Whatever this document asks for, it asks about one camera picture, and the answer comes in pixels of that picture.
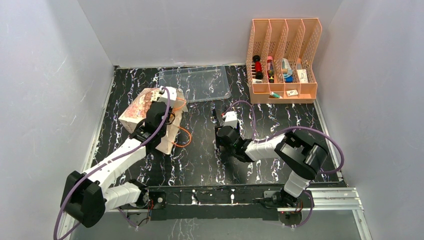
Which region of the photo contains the printed white paper bag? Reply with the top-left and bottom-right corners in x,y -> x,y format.
118,88 -> 188,155

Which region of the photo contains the clear plastic tray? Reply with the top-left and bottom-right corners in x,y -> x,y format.
158,65 -> 231,103

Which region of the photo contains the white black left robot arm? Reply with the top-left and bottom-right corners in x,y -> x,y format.
60,100 -> 173,228

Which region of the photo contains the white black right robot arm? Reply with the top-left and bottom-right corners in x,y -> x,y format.
214,111 -> 328,208

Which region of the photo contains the red black dumbbell toy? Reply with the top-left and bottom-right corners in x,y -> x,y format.
252,55 -> 264,80

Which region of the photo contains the green white tube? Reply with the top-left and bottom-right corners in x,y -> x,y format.
269,91 -> 283,99

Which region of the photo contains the pink red bottle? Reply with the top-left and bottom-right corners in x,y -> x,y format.
266,56 -> 275,83

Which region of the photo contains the small white card box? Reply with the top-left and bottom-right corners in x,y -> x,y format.
286,89 -> 299,97

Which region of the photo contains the blue clear tape dispenser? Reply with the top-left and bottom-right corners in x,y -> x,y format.
281,58 -> 293,83

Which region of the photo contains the orange desk file organizer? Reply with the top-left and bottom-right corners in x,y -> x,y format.
246,18 -> 323,104

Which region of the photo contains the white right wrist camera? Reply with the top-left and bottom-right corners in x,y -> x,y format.
222,111 -> 238,129

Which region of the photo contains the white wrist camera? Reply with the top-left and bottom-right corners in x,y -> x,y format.
222,111 -> 238,129
156,86 -> 178,106

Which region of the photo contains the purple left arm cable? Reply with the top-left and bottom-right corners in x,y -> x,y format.
52,86 -> 171,240

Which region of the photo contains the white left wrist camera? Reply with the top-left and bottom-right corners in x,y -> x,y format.
156,86 -> 178,106

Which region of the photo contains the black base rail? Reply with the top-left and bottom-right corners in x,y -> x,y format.
145,183 -> 314,222

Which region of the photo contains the aluminium frame rail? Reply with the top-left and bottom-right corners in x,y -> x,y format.
59,187 -> 372,240

